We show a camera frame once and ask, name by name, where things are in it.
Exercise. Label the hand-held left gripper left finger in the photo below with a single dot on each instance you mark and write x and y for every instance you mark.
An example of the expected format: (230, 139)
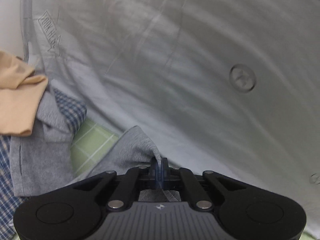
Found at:
(156, 173)

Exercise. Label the grey t-shirt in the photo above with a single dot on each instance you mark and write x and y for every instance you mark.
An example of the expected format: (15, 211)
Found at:
(130, 150)

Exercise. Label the beige garment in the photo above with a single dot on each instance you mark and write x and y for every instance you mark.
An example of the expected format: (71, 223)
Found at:
(17, 100)

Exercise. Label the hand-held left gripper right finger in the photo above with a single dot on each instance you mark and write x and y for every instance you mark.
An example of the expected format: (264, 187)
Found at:
(164, 173)

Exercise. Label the green grid mat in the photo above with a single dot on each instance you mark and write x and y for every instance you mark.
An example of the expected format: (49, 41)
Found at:
(92, 140)

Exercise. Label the blue plaid shirt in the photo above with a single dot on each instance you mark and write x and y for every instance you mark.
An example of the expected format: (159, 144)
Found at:
(72, 110)

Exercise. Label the white board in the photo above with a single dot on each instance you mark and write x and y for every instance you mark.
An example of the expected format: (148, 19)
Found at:
(11, 27)

